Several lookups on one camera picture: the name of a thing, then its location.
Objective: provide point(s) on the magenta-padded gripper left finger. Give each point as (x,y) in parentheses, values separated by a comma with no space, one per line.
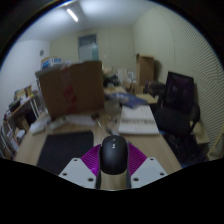
(85,163)

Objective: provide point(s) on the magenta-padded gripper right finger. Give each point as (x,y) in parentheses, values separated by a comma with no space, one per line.
(143,165)

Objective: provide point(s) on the black computer mouse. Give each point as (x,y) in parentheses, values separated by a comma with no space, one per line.
(114,154)

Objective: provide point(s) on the black mouse pad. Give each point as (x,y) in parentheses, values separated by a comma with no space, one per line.
(65,150)

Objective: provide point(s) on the white flat box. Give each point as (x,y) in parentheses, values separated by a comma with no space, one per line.
(38,126)

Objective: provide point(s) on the black office chair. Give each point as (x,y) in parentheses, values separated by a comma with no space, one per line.
(176,110)

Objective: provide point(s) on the blue book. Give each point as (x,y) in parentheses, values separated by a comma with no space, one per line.
(128,99)

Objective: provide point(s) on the large brown cardboard box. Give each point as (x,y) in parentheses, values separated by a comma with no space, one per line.
(71,87)

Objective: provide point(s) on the cluttered shelf unit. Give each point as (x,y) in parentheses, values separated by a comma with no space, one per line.
(18,115)

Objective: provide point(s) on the tall brown cardboard box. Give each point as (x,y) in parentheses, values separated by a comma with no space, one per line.
(145,70)

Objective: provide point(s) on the grey door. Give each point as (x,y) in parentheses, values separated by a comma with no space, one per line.
(88,47)

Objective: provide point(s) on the ceiling light tube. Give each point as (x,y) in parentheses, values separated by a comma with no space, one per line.
(72,15)

